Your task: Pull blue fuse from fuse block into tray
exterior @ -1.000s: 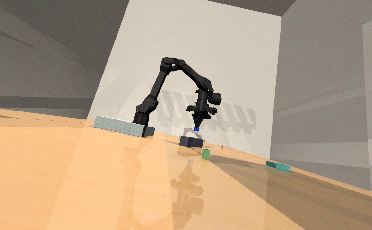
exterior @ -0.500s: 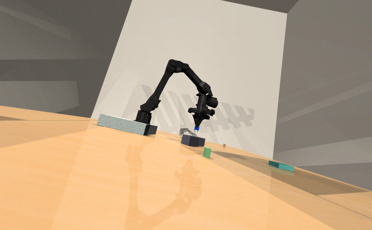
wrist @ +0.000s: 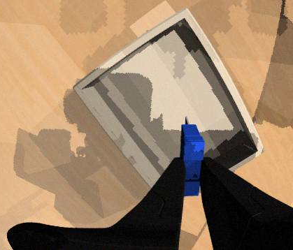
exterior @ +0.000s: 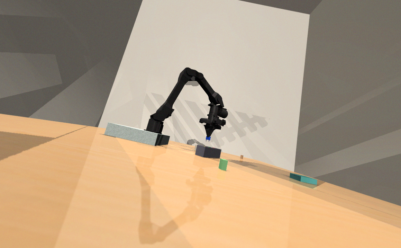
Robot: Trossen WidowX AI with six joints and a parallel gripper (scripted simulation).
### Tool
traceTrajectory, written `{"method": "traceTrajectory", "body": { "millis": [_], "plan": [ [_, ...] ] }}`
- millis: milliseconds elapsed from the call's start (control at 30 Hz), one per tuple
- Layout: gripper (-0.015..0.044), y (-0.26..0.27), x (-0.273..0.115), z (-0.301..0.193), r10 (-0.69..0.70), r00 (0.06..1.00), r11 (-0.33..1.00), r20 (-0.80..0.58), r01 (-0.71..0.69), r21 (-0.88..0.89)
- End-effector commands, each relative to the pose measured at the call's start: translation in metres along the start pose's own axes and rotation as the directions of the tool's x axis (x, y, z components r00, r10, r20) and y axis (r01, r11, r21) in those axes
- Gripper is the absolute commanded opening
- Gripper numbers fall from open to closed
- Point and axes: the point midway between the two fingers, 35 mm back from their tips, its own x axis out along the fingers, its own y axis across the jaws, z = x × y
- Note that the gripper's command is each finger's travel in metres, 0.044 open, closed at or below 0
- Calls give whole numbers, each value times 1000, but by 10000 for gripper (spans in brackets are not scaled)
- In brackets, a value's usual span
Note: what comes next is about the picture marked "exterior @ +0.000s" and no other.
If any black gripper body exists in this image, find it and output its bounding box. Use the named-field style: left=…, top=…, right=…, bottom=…
left=199, top=113, right=221, bottom=130

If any green block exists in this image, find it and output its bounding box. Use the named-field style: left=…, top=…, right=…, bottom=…
left=219, top=159, right=228, bottom=170

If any teal rectangular block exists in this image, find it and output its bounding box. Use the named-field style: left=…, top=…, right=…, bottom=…
left=290, top=173, right=317, bottom=185

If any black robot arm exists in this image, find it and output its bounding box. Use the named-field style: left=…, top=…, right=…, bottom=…
left=144, top=67, right=228, bottom=134

